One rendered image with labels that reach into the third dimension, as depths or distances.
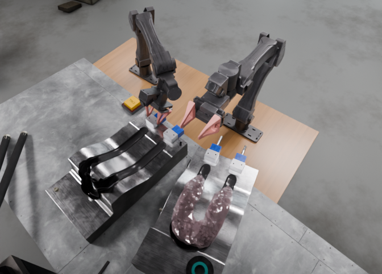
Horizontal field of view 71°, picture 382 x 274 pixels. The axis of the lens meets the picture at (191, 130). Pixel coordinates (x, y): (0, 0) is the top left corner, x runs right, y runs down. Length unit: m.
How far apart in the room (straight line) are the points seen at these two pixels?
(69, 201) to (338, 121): 2.17
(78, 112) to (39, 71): 1.73
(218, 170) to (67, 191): 0.57
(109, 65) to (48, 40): 1.93
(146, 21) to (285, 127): 0.76
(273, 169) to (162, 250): 0.56
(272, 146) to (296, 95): 1.47
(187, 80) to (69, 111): 0.61
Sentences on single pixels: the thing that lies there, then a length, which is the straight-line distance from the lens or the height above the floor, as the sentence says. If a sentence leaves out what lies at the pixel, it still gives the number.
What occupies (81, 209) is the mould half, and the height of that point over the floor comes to 0.86.
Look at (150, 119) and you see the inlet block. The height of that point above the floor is 0.92.
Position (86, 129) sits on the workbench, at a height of 0.80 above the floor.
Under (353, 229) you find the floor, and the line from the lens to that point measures 2.15.
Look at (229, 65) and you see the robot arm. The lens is 0.79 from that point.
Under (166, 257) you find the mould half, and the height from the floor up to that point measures 0.91.
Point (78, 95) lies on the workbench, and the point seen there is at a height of 0.80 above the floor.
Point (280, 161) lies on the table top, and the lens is 1.21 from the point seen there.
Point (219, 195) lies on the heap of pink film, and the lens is 0.97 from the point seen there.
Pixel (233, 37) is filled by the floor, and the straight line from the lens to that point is 3.21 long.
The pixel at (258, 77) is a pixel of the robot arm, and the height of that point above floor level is 1.08.
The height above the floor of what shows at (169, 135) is 0.92.
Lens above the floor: 1.80
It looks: 54 degrees down
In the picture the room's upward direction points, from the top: straight up
